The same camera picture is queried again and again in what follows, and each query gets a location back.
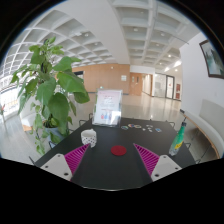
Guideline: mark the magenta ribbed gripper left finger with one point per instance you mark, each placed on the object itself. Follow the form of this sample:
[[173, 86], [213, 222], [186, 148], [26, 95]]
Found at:
[[64, 166]]

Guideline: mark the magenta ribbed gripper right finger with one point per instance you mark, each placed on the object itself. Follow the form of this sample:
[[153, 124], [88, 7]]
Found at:
[[156, 166]]

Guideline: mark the green plastic water bottle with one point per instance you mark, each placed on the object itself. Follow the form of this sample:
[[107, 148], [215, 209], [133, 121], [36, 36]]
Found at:
[[178, 140]]

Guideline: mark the white dotted ceramic mug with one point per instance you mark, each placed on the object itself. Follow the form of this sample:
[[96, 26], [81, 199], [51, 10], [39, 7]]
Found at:
[[89, 137]]

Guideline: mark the colourful stickers on table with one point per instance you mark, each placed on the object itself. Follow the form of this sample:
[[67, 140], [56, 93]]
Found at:
[[147, 127]]

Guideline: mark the red round coaster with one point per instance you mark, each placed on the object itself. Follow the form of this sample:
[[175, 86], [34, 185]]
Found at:
[[118, 150]]

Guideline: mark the blue plant pot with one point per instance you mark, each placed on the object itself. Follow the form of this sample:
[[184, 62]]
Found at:
[[53, 135]]

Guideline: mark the acrylic sign stand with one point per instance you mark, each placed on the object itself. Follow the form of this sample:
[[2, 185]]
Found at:
[[107, 110]]

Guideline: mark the white bench sofa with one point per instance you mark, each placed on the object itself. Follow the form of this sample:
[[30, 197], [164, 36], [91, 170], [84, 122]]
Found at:
[[210, 121]]

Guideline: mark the large green potted plant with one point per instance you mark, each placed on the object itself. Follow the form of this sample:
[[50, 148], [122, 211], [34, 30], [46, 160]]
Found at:
[[49, 79]]

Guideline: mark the framed wall picture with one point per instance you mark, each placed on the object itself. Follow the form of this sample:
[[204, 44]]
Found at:
[[215, 66]]

